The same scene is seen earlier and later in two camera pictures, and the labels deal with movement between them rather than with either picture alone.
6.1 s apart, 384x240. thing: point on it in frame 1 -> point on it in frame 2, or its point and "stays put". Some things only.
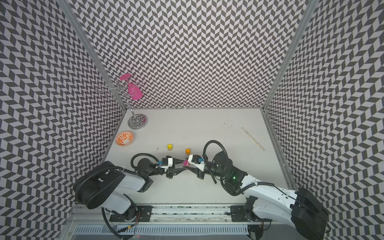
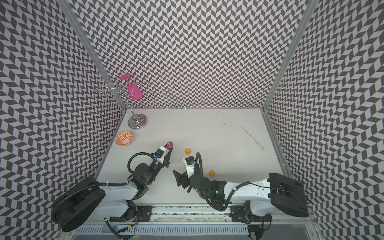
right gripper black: [199, 173] -> [180, 178]
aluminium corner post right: [310, 11] stays put
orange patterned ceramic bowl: [124, 138] stays put
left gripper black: [173, 171] -> [166, 163]
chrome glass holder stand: [126, 89] stays put
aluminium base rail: [211, 214] stays put
